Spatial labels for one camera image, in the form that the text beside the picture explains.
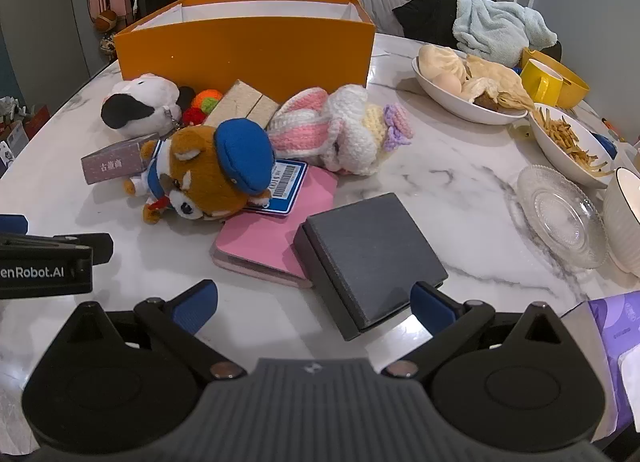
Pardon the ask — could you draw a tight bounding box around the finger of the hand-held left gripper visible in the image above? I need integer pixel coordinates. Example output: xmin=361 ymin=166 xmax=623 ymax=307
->
xmin=0 ymin=233 xmax=114 ymax=266
xmin=0 ymin=214 xmax=29 ymax=235

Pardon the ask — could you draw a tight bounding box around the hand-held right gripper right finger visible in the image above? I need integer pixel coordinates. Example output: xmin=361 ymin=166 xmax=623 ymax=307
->
xmin=380 ymin=281 xmax=588 ymax=385

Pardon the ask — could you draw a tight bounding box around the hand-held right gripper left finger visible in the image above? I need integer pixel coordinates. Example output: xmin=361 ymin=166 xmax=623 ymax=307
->
xmin=50 ymin=279 xmax=248 ymax=385

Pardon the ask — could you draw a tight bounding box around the crocheted white pink bunny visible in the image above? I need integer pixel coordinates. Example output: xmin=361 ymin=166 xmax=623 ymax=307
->
xmin=267 ymin=84 xmax=415 ymax=177

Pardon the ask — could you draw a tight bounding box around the brown cardboard box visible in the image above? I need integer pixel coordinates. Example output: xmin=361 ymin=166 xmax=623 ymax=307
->
xmin=204 ymin=79 xmax=281 ymax=132

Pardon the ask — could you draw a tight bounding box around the orange cardboard box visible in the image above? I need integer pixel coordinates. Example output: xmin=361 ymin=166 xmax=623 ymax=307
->
xmin=114 ymin=0 xmax=376 ymax=89

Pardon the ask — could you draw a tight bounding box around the black flat box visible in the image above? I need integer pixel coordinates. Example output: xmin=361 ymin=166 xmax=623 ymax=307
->
xmin=293 ymin=193 xmax=449 ymax=341

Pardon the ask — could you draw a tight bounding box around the pink notebook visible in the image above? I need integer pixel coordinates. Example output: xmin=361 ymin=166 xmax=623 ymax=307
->
xmin=211 ymin=164 xmax=339 ymax=289

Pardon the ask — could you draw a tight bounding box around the small mauve printed box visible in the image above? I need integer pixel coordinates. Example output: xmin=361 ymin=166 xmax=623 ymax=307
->
xmin=81 ymin=133 xmax=161 ymax=185

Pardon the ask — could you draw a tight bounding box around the red carton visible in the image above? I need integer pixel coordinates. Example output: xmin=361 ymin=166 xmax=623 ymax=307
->
xmin=20 ymin=104 xmax=51 ymax=139

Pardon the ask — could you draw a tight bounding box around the red panda plush blue hat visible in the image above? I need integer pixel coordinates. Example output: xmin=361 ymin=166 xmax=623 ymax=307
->
xmin=124 ymin=118 xmax=277 ymax=226

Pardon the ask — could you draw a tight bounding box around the blue barcode tag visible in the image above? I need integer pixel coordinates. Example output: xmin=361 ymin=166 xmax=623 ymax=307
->
xmin=242 ymin=158 xmax=308 ymax=216

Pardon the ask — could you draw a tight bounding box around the clear glass plate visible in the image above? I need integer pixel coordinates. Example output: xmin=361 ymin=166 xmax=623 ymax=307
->
xmin=516 ymin=165 xmax=609 ymax=269

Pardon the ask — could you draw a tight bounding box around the black and white cow plush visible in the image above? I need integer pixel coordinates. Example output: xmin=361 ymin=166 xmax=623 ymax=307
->
xmin=101 ymin=73 xmax=197 ymax=139

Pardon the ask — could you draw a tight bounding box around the purple tissue pack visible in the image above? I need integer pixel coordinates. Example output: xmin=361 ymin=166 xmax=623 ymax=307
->
xmin=560 ymin=292 xmax=640 ymax=438

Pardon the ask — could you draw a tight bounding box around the orange red crocheted toy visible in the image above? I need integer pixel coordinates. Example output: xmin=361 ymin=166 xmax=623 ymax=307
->
xmin=182 ymin=88 xmax=224 ymax=127

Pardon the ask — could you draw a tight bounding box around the white bowl of fries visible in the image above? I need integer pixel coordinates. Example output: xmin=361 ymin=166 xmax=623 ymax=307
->
xmin=528 ymin=103 xmax=616 ymax=189

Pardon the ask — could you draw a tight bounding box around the white bowl of bread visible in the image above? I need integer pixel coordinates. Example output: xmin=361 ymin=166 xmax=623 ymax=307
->
xmin=411 ymin=56 xmax=530 ymax=125

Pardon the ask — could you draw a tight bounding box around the white ribbed bowl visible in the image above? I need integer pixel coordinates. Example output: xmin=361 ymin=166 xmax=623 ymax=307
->
xmin=602 ymin=167 xmax=640 ymax=276

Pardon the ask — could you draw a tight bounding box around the brown egg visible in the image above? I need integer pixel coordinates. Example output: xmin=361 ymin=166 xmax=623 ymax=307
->
xmin=432 ymin=73 xmax=463 ymax=96

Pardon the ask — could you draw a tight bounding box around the folded flatbread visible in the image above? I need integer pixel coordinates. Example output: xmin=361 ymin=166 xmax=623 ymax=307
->
xmin=460 ymin=54 xmax=536 ymax=111

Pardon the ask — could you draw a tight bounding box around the blue packet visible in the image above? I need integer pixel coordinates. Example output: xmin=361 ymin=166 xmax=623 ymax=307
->
xmin=591 ymin=131 xmax=619 ymax=159

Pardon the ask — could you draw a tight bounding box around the steamed bun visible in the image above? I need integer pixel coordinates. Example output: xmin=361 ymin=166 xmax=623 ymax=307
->
xmin=418 ymin=44 xmax=469 ymax=81

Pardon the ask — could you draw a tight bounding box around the yellow mug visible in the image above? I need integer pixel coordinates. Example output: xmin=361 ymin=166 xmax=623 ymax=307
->
xmin=520 ymin=59 xmax=566 ymax=104

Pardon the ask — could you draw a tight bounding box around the yellow bowl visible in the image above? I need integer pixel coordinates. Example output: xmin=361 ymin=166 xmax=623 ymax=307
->
xmin=520 ymin=48 xmax=591 ymax=109

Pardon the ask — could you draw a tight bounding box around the light blue fleece towel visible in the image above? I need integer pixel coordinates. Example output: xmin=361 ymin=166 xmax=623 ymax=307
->
xmin=452 ymin=0 xmax=559 ymax=66

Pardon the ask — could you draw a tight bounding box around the black jacket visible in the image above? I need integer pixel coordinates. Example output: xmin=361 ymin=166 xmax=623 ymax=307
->
xmin=392 ymin=0 xmax=562 ymax=62

